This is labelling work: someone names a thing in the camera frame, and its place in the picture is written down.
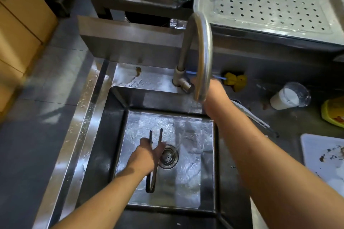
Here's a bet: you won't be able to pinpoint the white-tipped metal tongs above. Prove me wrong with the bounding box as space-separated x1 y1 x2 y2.
231 99 280 138

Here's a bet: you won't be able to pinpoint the white plastic tray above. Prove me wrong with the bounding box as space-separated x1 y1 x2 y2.
300 133 344 203

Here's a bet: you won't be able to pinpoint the person's right hand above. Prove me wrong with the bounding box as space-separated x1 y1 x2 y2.
203 78 234 117

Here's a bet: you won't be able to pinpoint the person's right forearm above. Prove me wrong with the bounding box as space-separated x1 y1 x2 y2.
212 100 344 229

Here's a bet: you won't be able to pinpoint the person's left forearm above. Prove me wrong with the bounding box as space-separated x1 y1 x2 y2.
51 167 148 229

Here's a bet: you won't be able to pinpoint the stainless steel sink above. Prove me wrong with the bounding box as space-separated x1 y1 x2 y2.
78 85 252 229

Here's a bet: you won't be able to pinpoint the yellow detergent bottle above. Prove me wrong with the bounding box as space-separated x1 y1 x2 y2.
321 97 344 129

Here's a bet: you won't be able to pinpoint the person's left hand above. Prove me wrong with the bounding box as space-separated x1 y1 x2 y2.
126 137 166 181

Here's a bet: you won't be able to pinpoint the curved steel faucet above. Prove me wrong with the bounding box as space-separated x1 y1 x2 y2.
172 11 213 103

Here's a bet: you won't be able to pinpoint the clear cup with white liquid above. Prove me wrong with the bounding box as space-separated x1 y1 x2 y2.
269 82 312 111

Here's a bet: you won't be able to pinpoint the light wooden cabinet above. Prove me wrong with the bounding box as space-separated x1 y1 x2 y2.
0 0 58 119

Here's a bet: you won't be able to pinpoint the yellow sponge brush, blue handle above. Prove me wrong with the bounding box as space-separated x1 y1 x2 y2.
186 70 248 92

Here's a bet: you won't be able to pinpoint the steel tongs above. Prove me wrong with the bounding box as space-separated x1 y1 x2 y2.
145 128 164 194

